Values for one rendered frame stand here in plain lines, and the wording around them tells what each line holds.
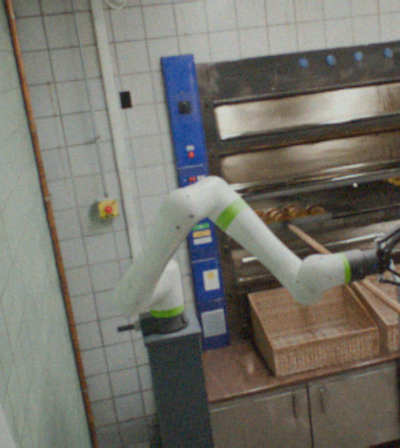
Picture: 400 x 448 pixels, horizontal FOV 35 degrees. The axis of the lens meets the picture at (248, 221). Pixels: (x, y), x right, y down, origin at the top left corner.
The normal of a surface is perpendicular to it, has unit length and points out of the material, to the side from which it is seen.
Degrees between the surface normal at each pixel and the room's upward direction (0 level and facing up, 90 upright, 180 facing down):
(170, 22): 90
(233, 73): 90
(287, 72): 90
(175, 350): 90
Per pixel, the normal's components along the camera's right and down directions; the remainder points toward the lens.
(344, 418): 0.25, 0.22
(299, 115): 0.20, -0.11
